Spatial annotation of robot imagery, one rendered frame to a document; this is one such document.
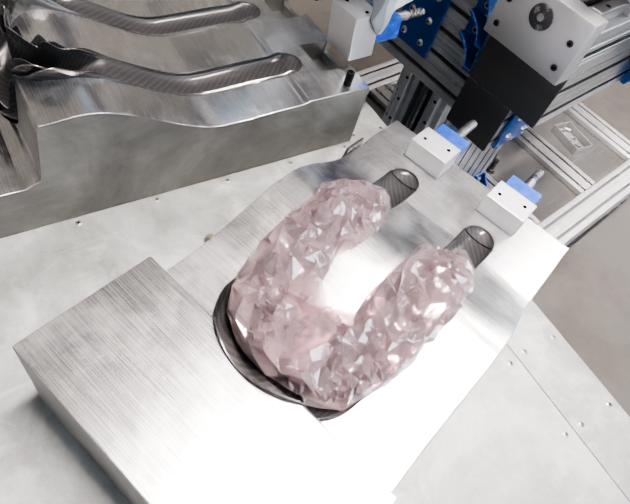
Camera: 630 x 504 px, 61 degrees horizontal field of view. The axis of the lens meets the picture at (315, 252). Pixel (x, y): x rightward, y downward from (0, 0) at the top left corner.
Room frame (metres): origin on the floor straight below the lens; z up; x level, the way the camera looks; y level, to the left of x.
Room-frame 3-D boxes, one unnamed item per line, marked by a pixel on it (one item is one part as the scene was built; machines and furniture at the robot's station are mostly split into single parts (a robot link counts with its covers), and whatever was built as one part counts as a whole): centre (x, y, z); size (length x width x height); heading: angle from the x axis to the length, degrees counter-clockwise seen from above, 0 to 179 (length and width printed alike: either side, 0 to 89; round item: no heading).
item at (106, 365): (0.29, -0.05, 0.85); 0.50 x 0.26 x 0.11; 155
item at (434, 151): (0.56, -0.11, 0.85); 0.13 x 0.05 x 0.05; 155
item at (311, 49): (0.59, 0.08, 0.87); 0.05 x 0.05 x 0.04; 48
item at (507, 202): (0.51, -0.21, 0.85); 0.13 x 0.05 x 0.05; 155
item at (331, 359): (0.29, -0.05, 0.90); 0.26 x 0.18 x 0.08; 155
